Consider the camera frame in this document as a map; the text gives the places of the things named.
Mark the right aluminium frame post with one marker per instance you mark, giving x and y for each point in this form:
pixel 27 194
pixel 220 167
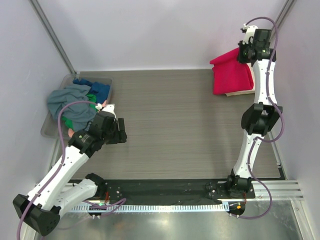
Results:
pixel 284 12

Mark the grey blue t-shirt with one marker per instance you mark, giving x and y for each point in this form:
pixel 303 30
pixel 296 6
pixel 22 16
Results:
pixel 60 98

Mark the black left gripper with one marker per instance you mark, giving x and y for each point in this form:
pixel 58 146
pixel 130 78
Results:
pixel 120 135

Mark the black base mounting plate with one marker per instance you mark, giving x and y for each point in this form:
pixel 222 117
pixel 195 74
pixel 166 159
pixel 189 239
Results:
pixel 171 192

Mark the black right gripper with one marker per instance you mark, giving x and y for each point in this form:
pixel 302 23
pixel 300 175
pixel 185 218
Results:
pixel 241 46

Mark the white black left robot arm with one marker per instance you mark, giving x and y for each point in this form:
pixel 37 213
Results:
pixel 44 206

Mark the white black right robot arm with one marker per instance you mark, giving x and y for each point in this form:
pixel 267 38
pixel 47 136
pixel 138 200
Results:
pixel 259 119

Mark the green t-shirt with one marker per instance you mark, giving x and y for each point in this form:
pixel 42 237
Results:
pixel 91 98

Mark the left aluminium frame post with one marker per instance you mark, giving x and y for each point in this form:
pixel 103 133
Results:
pixel 52 35

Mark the aluminium frame post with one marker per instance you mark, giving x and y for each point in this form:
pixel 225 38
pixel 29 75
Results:
pixel 52 35
pixel 284 12

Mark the white slotted cable duct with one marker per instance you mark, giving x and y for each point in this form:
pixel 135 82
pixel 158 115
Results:
pixel 87 208

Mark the aluminium table edge rail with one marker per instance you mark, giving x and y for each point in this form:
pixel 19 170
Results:
pixel 281 190

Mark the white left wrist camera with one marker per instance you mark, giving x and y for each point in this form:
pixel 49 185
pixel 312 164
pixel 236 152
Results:
pixel 108 111

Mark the folded beige t-shirt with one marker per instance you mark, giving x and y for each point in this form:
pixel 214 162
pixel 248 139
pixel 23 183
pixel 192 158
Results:
pixel 238 93

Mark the magenta red t-shirt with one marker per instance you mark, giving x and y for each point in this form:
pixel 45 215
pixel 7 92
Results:
pixel 229 75

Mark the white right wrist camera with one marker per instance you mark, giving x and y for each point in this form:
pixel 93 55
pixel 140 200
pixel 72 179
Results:
pixel 249 32

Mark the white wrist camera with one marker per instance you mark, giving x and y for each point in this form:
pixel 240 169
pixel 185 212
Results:
pixel 249 32
pixel 108 111

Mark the dark blue t-shirt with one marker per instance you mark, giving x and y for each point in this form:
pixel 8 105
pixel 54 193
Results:
pixel 100 90

